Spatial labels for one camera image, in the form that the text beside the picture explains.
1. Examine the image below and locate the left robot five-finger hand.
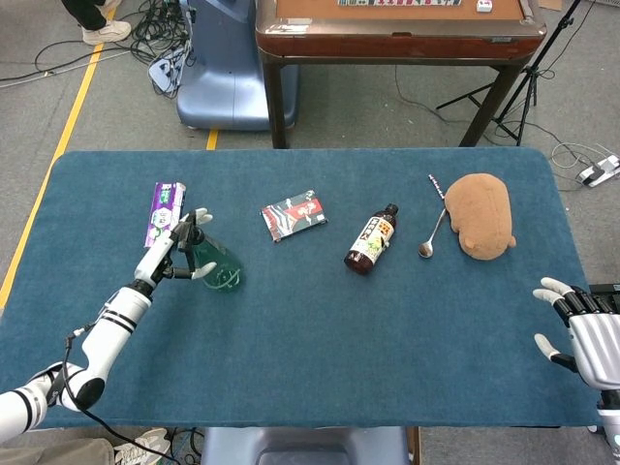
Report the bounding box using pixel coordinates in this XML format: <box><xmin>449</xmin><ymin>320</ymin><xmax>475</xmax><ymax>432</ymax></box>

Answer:
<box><xmin>133</xmin><ymin>207</ymin><xmax>218</xmax><ymax>292</ymax></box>

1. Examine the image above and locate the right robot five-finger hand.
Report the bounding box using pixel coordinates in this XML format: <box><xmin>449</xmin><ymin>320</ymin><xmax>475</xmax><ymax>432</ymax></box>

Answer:
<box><xmin>532</xmin><ymin>276</ymin><xmax>620</xmax><ymax>391</ymax></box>

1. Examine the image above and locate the green transparent spray bottle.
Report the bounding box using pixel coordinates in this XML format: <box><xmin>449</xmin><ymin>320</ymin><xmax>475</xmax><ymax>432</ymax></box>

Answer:
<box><xmin>176</xmin><ymin>220</ymin><xmax>242</xmax><ymax>292</ymax></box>

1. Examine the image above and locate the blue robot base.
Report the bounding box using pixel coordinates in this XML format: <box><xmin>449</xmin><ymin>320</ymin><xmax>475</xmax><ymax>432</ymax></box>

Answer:
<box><xmin>175</xmin><ymin>0</ymin><xmax>300</xmax><ymax>132</ymax></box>

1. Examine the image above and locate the brown tea bottle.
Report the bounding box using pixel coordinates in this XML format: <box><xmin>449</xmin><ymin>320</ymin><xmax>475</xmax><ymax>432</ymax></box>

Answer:
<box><xmin>343</xmin><ymin>203</ymin><xmax>400</xmax><ymax>277</ymax></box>

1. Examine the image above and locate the black tripod stand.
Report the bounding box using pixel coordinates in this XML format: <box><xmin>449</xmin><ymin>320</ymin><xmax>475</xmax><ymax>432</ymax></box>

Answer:
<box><xmin>435</xmin><ymin>0</ymin><xmax>585</xmax><ymax>147</ymax></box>

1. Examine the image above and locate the purple toothpaste box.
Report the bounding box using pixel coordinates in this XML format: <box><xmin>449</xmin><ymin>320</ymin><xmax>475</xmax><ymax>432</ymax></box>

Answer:
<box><xmin>143</xmin><ymin>181</ymin><xmax>188</xmax><ymax>249</ymax></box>

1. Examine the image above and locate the black box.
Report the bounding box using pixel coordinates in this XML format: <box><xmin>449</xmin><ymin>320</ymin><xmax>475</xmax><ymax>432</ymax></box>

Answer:
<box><xmin>588</xmin><ymin>283</ymin><xmax>620</xmax><ymax>314</ymax></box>

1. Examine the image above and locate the red black snack packet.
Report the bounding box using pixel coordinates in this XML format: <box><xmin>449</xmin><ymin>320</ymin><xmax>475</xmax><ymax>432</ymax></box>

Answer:
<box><xmin>260</xmin><ymin>189</ymin><xmax>329</xmax><ymax>243</ymax></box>

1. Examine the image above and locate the white power strip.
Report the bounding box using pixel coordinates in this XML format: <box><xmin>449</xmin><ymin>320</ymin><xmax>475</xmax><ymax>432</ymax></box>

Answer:
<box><xmin>578</xmin><ymin>153</ymin><xmax>620</xmax><ymax>188</ymax></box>
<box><xmin>148</xmin><ymin>47</ymin><xmax>188</xmax><ymax>93</ymax></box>

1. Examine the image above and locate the brown plush toy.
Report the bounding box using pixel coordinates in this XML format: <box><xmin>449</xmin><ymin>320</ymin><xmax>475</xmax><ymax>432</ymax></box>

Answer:
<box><xmin>444</xmin><ymin>173</ymin><xmax>517</xmax><ymax>263</ymax></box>

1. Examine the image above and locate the white grey sneaker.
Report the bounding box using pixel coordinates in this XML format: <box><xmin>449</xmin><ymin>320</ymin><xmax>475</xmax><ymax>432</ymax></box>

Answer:
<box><xmin>113</xmin><ymin>427</ymin><xmax>171</xmax><ymax>465</ymax></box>

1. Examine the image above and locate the metal spoon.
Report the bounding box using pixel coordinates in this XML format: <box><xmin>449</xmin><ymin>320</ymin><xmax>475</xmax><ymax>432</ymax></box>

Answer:
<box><xmin>418</xmin><ymin>208</ymin><xmax>448</xmax><ymax>260</ymax></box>

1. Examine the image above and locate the blue felt table mat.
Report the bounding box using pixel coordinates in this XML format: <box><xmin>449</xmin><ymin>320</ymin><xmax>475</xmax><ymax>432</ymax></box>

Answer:
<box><xmin>0</xmin><ymin>147</ymin><xmax>602</xmax><ymax>431</ymax></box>

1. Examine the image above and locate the khaki trouser leg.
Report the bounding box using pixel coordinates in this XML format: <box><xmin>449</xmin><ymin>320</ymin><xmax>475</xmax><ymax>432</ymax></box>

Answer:
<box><xmin>0</xmin><ymin>438</ymin><xmax>116</xmax><ymax>465</ymax></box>

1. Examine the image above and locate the blue grey robot chassis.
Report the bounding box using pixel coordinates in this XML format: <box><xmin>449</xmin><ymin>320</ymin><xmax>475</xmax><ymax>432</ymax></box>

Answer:
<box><xmin>200</xmin><ymin>425</ymin><xmax>412</xmax><ymax>465</ymax></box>

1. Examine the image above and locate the black trouser leg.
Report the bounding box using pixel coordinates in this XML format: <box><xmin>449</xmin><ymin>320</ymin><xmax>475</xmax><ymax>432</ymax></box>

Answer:
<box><xmin>61</xmin><ymin>0</ymin><xmax>122</xmax><ymax>31</ymax></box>

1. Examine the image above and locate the wooden mahjong table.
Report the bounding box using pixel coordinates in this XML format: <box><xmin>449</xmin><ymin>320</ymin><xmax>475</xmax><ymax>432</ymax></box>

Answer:
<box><xmin>255</xmin><ymin>0</ymin><xmax>548</xmax><ymax>149</ymax></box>

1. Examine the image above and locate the row of mahjong tiles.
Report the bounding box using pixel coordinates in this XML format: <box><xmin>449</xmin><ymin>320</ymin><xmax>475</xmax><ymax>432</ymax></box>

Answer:
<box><xmin>337</xmin><ymin>0</ymin><xmax>463</xmax><ymax>8</ymax></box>

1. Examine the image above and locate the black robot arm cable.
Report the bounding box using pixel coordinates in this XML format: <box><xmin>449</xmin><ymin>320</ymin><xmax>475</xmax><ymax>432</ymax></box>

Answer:
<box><xmin>47</xmin><ymin>323</ymin><xmax>183</xmax><ymax>465</ymax></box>

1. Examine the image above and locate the white floor cable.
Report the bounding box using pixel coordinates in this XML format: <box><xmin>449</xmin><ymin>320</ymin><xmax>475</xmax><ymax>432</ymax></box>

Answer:
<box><xmin>550</xmin><ymin>141</ymin><xmax>612</xmax><ymax>183</ymax></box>

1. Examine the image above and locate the black floor cable bundle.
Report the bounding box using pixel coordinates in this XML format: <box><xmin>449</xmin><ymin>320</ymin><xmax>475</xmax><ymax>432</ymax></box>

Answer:
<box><xmin>0</xmin><ymin>0</ymin><xmax>198</xmax><ymax>101</ymax></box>

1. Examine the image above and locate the thin black floor cable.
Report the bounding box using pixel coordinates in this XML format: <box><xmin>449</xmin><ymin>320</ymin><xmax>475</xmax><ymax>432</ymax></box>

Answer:
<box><xmin>393</xmin><ymin>65</ymin><xmax>488</xmax><ymax>128</ymax></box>

